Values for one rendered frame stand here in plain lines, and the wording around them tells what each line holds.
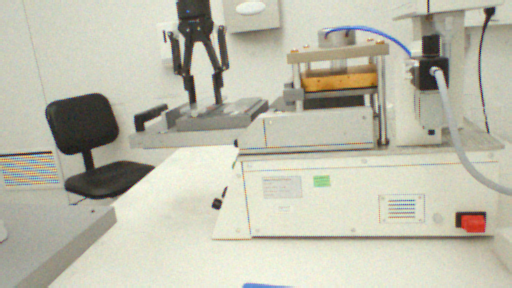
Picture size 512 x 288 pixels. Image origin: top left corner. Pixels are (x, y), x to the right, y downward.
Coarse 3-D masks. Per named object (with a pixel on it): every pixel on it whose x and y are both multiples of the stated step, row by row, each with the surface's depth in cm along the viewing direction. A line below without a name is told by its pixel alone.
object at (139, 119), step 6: (156, 108) 96; (162, 108) 99; (138, 114) 89; (144, 114) 90; (150, 114) 93; (156, 114) 96; (138, 120) 89; (144, 120) 90; (138, 126) 89; (144, 126) 90
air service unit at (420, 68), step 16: (432, 48) 55; (416, 64) 58; (432, 64) 55; (448, 64) 55; (416, 80) 58; (432, 80) 56; (416, 96) 62; (432, 96) 57; (416, 112) 63; (432, 112) 57; (432, 128) 58
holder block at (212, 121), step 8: (224, 104) 100; (264, 104) 94; (216, 112) 88; (248, 112) 84; (256, 112) 86; (264, 112) 94; (176, 120) 84; (184, 120) 84; (192, 120) 83; (200, 120) 83; (208, 120) 83; (216, 120) 82; (224, 120) 82; (232, 120) 82; (240, 120) 81; (248, 120) 81; (184, 128) 84; (192, 128) 84; (200, 128) 83; (208, 128) 83; (216, 128) 83; (224, 128) 82
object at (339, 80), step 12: (336, 60) 82; (312, 72) 86; (324, 72) 84; (336, 72) 81; (348, 72) 78; (360, 72) 75; (372, 72) 73; (312, 84) 76; (324, 84) 75; (336, 84) 75; (348, 84) 74; (360, 84) 74; (372, 84) 74; (312, 96) 76; (324, 96) 76; (336, 96) 75
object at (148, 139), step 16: (176, 112) 93; (272, 112) 95; (160, 128) 91; (176, 128) 89; (240, 128) 81; (144, 144) 86; (160, 144) 85; (176, 144) 85; (192, 144) 84; (208, 144) 83; (224, 144) 84
